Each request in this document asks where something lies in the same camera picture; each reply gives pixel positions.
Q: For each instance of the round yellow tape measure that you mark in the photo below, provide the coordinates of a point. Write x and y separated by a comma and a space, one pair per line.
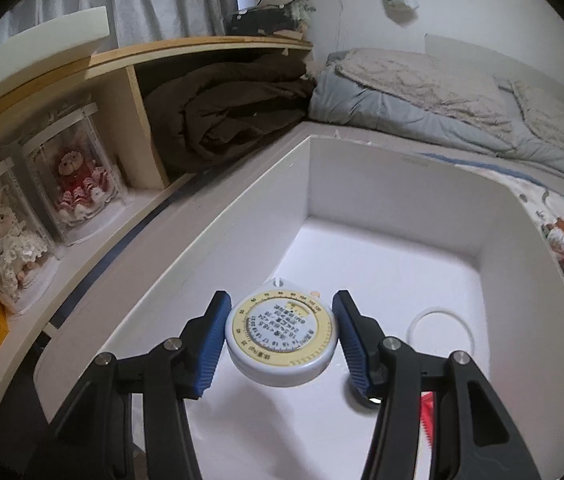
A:
281, 335

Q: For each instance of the left beige quilted pillow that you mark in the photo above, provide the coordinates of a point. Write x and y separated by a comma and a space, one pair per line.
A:
432, 84

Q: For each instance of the grey duvet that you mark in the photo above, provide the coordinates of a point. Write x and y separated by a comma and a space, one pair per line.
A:
340, 101

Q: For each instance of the red disposable gloves packet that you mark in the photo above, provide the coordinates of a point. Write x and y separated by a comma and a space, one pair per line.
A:
427, 416

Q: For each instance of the beige quilted pillow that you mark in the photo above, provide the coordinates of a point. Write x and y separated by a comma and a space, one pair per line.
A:
432, 84
542, 113

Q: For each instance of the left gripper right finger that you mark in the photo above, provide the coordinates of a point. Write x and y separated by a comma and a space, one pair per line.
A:
475, 436

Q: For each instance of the right beige quilted pillow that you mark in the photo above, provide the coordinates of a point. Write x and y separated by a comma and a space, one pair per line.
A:
542, 113

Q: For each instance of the grey curtain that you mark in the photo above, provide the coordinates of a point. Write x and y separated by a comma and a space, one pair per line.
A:
130, 21

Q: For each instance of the black gold round tin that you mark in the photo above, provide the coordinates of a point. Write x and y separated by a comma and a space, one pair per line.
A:
358, 401

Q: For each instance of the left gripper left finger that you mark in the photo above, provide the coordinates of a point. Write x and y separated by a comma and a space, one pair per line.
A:
90, 436

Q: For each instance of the doll in white dress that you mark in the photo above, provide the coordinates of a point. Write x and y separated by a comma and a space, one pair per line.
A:
21, 251

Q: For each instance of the doll in red dress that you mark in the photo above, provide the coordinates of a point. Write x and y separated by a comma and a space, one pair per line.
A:
84, 187

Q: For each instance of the dark brown folded blanket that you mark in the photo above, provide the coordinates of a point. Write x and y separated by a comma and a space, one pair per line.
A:
220, 112

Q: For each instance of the white cardboard shoe box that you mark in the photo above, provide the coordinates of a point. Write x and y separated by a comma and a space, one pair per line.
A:
438, 255

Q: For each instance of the wooden shelf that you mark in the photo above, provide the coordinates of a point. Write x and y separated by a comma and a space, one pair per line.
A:
106, 93

